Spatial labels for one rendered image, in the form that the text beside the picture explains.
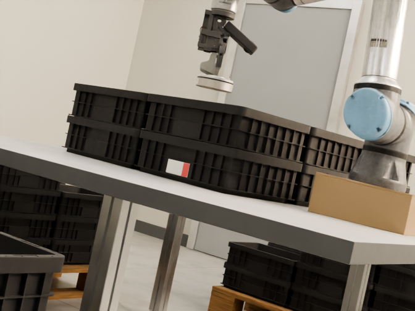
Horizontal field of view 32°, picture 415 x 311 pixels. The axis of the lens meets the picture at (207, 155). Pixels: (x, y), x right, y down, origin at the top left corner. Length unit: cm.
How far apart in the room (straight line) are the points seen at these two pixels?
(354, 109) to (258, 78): 397
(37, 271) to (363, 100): 96
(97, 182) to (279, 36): 424
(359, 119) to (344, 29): 373
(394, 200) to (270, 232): 55
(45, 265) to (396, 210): 97
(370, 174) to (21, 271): 105
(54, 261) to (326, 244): 46
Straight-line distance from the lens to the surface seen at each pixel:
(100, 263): 164
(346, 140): 221
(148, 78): 642
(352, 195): 185
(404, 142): 191
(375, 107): 175
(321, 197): 188
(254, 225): 134
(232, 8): 208
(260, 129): 191
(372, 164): 188
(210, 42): 206
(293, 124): 200
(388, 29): 182
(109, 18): 637
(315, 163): 211
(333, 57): 545
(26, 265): 108
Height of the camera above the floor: 80
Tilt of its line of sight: level
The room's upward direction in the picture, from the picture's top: 12 degrees clockwise
